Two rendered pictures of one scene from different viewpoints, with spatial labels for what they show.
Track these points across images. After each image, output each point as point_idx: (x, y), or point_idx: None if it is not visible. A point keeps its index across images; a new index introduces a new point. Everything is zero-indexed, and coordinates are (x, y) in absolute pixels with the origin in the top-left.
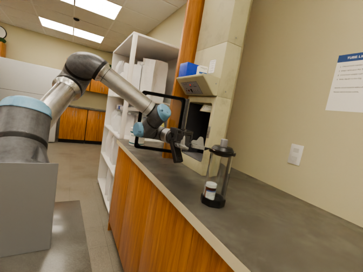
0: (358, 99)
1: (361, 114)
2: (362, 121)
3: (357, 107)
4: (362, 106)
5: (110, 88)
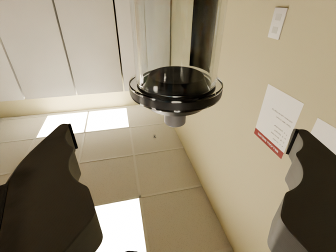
0: (331, 145)
1: (333, 124)
2: (335, 114)
3: (335, 135)
4: (330, 134)
5: None
